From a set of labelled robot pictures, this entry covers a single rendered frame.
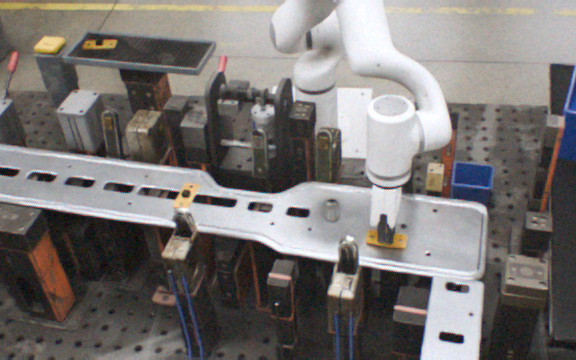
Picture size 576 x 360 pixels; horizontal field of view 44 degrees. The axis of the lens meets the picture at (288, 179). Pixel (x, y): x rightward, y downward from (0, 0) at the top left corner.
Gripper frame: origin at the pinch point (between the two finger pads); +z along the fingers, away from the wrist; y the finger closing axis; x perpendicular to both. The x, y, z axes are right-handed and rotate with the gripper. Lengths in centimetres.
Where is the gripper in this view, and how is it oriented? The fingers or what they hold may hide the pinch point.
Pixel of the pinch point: (386, 231)
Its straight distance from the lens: 148.8
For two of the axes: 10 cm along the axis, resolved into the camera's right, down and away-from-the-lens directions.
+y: -2.6, 6.5, -7.1
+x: 9.6, 1.2, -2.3
